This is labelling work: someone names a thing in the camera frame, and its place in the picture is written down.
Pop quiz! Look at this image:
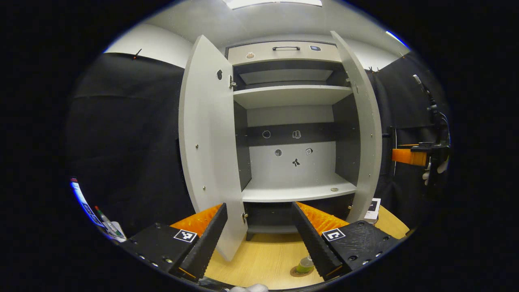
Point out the white cabinet shelf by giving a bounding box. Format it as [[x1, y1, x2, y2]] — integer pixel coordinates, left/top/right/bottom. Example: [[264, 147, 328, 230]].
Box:
[[233, 85, 353, 109], [242, 174, 357, 202]]

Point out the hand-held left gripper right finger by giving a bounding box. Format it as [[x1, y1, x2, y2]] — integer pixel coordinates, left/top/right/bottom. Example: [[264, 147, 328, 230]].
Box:
[[292, 201, 403, 281]]

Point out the green clear plastic bottle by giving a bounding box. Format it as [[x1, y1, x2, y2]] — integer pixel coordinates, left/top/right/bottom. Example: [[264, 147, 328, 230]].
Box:
[[296, 255, 315, 274]]

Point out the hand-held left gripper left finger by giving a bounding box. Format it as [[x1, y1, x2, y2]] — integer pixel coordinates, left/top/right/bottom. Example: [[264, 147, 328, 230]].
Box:
[[120, 203, 228, 283]]

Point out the small white photo card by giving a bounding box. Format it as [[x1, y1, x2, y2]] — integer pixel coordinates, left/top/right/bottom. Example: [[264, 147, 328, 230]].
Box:
[[364, 198, 382, 222]]

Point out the grey open-front cabinet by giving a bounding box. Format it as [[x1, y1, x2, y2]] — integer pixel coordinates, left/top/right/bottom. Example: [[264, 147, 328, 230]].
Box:
[[225, 40, 361, 242]]

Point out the green red pen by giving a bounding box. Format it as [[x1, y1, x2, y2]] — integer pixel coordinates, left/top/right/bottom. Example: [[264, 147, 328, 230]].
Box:
[[94, 206, 123, 236]]

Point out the grey cabinet door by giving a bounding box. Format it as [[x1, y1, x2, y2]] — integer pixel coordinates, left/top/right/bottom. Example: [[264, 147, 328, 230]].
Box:
[[178, 34, 249, 262], [330, 30, 383, 223]]

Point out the black backdrop cloth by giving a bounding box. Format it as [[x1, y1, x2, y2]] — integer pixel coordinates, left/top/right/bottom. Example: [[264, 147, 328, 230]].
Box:
[[65, 51, 451, 240]]

